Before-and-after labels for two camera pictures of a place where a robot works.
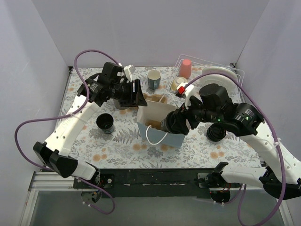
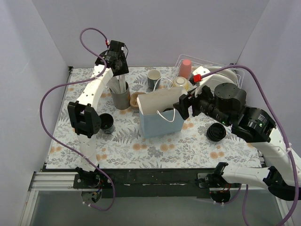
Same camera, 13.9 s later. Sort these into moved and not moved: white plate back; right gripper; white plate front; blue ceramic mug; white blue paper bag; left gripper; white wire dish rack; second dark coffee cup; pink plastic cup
Moved: right gripper; left gripper; white blue paper bag
Not moved: second dark coffee cup; pink plastic cup; white plate front; blue ceramic mug; white plate back; white wire dish rack
